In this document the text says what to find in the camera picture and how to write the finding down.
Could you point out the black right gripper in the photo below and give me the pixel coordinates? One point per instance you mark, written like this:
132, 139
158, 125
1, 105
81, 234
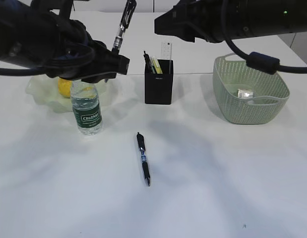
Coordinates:
191, 19

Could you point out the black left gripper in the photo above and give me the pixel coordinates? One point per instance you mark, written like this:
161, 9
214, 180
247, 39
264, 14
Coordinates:
89, 63

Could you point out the yellow pear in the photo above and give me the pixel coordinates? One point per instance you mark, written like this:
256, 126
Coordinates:
64, 87

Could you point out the clear plastic ruler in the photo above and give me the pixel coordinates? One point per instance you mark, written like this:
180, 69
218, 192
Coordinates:
166, 53

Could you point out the clear water bottle green label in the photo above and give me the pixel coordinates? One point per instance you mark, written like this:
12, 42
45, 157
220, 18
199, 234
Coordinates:
86, 107

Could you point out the black pen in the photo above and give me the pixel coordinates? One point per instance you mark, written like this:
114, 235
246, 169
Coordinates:
124, 24
145, 166
148, 62

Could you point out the yellow green pen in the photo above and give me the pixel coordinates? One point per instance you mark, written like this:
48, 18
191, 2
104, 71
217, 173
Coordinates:
156, 65

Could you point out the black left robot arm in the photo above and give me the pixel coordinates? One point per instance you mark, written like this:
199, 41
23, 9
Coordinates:
41, 38

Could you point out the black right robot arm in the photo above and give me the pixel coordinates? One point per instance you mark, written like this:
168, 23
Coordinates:
258, 18

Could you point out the pale green wavy glass plate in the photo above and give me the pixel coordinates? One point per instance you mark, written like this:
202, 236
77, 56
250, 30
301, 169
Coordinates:
44, 91

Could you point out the black square pen holder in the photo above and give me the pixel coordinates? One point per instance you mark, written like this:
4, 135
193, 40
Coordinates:
158, 87

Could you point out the green plastic woven basket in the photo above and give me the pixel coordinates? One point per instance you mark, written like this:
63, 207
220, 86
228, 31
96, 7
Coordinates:
270, 92

